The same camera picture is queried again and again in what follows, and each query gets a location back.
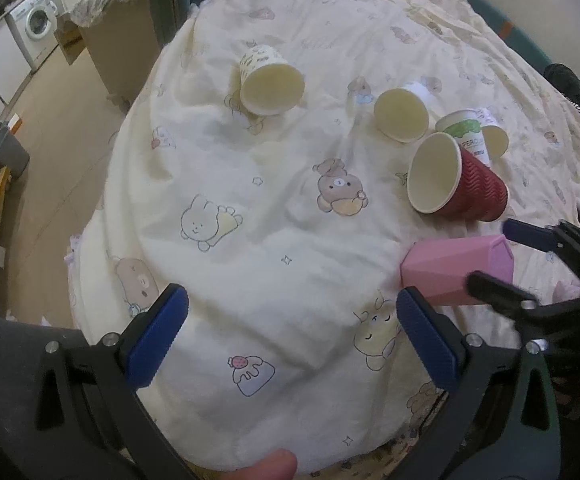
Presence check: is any pink faceted cup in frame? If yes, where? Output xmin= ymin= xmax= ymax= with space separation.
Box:
xmin=400 ymin=234 xmax=514 ymax=307

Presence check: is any pink pattern paper cup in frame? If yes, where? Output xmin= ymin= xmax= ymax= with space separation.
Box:
xmin=474 ymin=107 xmax=509 ymax=159

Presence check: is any red ripple paper cup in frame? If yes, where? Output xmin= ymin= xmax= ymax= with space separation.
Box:
xmin=406 ymin=132 xmax=508 ymax=222

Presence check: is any green white paper cup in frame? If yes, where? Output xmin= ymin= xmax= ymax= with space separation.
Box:
xmin=435 ymin=108 xmax=491 ymax=167

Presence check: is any white green-spot paper cup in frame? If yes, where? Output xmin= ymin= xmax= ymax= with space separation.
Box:
xmin=374 ymin=81 xmax=431 ymax=143

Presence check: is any cartoon print paper cup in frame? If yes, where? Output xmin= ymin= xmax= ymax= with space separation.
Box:
xmin=239 ymin=44 xmax=305 ymax=116

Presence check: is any person's left hand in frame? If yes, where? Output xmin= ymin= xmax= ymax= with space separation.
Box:
xmin=220 ymin=448 xmax=298 ymax=480

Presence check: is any black clothing pile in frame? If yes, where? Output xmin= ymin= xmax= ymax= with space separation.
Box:
xmin=543 ymin=63 xmax=580 ymax=113

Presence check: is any grey bin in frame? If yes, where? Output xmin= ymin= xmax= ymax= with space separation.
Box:
xmin=0 ymin=126 xmax=30 ymax=179

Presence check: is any cream cartoon bed quilt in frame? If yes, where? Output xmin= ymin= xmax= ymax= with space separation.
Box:
xmin=69 ymin=0 xmax=580 ymax=474

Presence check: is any cardboard box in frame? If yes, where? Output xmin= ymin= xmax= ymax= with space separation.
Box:
xmin=55 ymin=0 xmax=160 ymax=110

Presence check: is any white washing machine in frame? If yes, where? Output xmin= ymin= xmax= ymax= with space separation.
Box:
xmin=6 ymin=0 xmax=58 ymax=72

